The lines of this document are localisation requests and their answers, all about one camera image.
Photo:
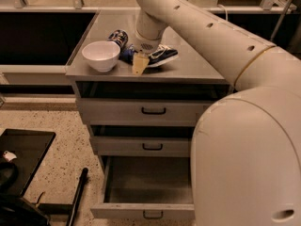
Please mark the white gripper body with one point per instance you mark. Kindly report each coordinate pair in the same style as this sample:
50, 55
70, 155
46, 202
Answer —
146, 43

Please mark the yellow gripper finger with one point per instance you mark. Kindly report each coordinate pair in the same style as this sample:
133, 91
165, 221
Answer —
140, 63

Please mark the blue chip bag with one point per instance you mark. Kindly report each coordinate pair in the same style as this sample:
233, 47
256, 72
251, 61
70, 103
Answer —
162, 55

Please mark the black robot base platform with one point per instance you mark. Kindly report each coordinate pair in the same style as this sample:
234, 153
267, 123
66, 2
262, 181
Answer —
22, 152

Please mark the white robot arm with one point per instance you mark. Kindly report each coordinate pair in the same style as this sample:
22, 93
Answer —
246, 147

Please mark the grey drawer cabinet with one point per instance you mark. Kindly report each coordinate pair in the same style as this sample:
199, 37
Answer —
188, 68

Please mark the grey top drawer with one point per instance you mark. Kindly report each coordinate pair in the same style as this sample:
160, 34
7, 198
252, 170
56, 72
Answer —
133, 103

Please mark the grey drawer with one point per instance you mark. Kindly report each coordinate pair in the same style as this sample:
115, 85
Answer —
146, 188
122, 140
133, 103

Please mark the grey middle drawer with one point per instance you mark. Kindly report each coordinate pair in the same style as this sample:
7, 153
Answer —
122, 140

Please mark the grey bottom drawer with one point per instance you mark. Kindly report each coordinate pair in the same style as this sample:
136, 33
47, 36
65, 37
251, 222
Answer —
146, 188

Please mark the blue patterned can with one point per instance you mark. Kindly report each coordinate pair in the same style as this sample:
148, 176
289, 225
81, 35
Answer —
120, 37

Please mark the white bowl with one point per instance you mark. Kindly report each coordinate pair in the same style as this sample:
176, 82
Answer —
101, 55

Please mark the black pole on floor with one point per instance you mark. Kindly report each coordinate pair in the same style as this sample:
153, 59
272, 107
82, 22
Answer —
77, 197

